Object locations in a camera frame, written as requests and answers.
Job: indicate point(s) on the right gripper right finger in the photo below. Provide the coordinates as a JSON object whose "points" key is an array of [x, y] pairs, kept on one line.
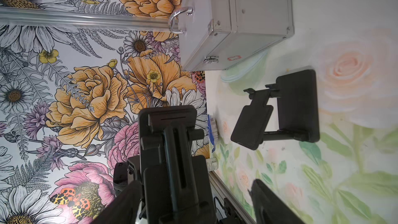
{"points": [[269, 208]]}

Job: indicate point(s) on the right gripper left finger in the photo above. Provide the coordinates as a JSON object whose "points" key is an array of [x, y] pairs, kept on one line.
{"points": [[124, 209]]}

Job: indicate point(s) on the black phone stand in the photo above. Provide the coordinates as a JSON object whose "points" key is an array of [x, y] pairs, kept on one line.
{"points": [[176, 184], [297, 110]]}

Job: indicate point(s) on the blue packet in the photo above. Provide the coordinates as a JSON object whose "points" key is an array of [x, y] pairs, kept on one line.
{"points": [[212, 131]]}

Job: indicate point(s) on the silver aluminium case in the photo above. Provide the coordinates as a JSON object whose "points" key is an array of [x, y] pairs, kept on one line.
{"points": [[217, 34]]}

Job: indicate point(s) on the aluminium front rail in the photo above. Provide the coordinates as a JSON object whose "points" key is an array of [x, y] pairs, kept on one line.
{"points": [[225, 201]]}

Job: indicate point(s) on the left aluminium corner post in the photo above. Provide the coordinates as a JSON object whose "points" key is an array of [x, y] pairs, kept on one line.
{"points": [[43, 18]]}

